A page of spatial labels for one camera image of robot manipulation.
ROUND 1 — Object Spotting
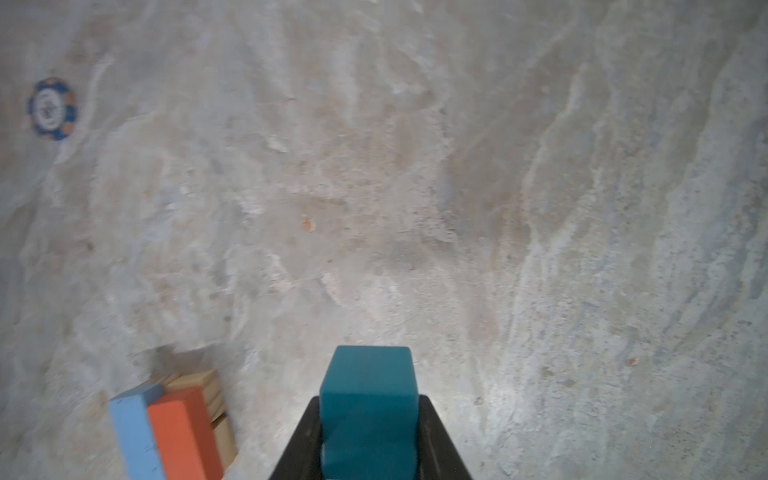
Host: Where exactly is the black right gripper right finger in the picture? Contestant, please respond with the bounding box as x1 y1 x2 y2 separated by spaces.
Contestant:
416 395 472 480

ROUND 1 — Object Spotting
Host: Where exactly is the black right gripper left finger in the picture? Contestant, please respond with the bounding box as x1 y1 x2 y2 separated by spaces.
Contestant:
269 396 324 480

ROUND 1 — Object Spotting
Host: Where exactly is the teal cube block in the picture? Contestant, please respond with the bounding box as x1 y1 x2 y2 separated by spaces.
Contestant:
319 345 419 479

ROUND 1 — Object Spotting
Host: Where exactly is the orange-red rectangular block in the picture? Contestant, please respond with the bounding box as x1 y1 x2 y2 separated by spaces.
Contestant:
148 387 224 480

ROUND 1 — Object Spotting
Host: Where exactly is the plain wood grooved block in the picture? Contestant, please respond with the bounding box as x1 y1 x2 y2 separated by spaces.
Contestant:
150 369 226 422

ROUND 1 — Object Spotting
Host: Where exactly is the light blue rectangular block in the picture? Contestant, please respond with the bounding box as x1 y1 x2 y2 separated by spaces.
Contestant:
108 383 166 480

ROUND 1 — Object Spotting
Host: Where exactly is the blue poker chip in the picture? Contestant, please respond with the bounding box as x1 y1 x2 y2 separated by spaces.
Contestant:
27 77 77 141

